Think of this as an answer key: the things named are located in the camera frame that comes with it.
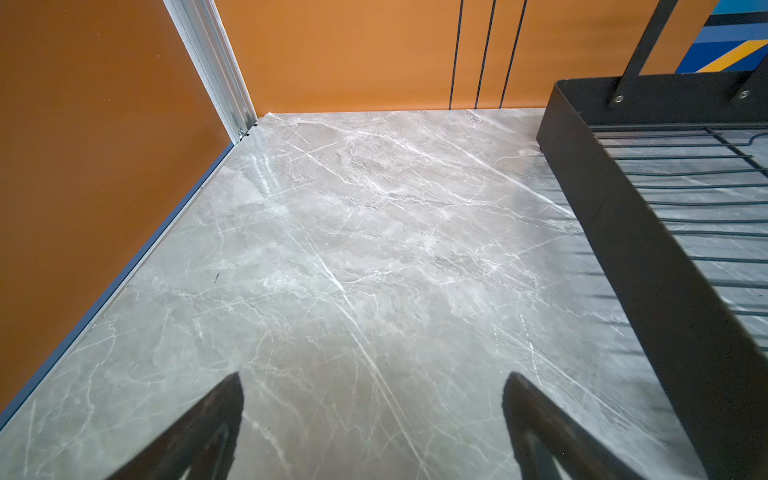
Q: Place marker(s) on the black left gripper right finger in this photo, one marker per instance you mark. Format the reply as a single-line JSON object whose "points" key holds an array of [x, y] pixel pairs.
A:
{"points": [[546, 440]]}

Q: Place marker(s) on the black wire dish rack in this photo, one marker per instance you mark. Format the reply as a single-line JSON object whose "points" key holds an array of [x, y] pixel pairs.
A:
{"points": [[667, 176]]}

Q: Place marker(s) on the aluminium left corner post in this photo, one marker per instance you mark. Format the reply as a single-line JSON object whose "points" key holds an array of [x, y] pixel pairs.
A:
{"points": [[203, 34]]}

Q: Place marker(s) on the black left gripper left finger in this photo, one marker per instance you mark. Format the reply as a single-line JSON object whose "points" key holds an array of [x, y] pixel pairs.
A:
{"points": [[201, 444]]}

